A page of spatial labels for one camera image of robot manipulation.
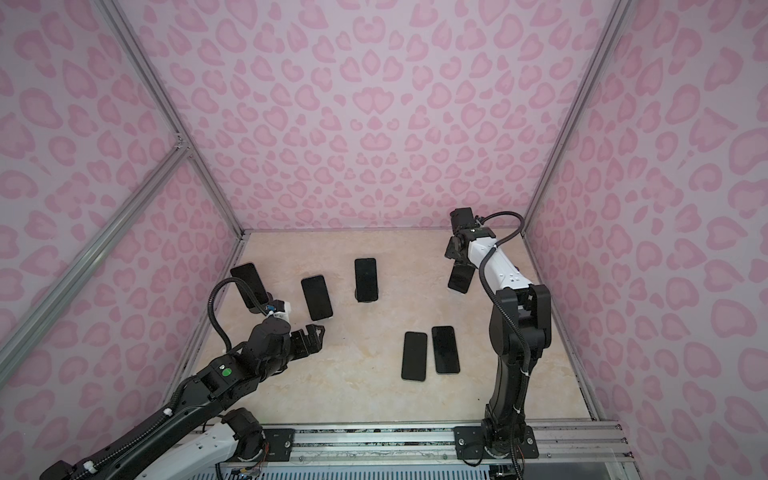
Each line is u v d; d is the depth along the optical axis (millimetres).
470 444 727
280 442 740
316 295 919
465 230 746
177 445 483
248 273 920
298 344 676
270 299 977
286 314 703
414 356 877
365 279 952
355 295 1007
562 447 734
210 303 550
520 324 506
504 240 661
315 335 714
